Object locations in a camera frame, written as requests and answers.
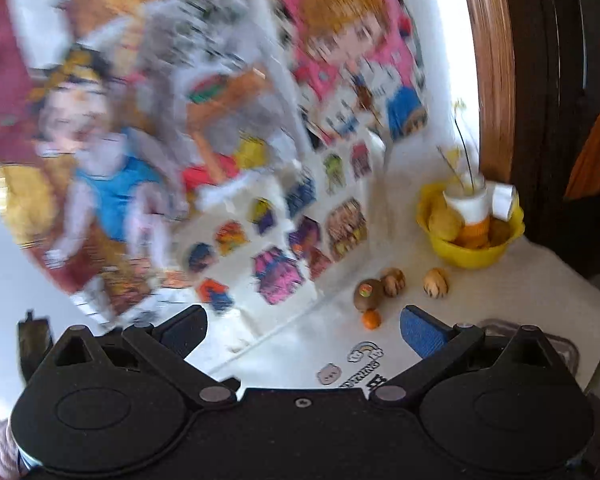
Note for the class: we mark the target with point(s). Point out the pink cartoon child poster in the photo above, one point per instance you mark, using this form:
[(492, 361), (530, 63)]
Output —
[(340, 35)]

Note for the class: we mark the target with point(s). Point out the drawing of colourful houses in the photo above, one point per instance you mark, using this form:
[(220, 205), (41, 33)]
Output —
[(280, 270)]

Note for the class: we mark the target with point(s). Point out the brown kiwi with sticker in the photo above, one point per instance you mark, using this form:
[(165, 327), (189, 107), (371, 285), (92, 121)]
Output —
[(367, 297)]

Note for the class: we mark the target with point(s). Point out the dark yellow fruit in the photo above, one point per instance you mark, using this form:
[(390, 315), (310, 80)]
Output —
[(501, 232)]

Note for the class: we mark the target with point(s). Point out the yellow bowl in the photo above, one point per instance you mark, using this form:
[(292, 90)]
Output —
[(470, 257)]

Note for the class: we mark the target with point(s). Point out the small tangerine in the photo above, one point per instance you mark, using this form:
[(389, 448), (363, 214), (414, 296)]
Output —
[(371, 319)]

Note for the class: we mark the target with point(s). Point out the small yellow pear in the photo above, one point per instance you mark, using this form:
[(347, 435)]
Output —
[(444, 224)]

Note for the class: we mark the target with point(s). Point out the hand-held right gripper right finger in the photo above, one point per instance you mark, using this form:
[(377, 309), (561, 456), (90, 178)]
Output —
[(422, 335)]

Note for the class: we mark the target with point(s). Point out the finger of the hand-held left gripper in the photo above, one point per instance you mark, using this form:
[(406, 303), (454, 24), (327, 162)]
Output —
[(32, 345)]

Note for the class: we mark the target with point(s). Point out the small striped pepino melon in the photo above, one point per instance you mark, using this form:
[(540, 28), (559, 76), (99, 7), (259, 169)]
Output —
[(436, 284), (393, 283)]

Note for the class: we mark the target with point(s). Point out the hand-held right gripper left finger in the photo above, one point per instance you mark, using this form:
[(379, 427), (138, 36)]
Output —
[(187, 332)]

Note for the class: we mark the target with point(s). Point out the white and orange jar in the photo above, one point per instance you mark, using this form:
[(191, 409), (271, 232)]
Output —
[(467, 205)]

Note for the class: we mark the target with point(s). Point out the brown wooden door frame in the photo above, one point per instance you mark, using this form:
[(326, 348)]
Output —
[(490, 60)]

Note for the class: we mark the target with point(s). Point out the drawing of cartoon figures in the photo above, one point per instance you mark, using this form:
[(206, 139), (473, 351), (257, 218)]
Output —
[(105, 185)]

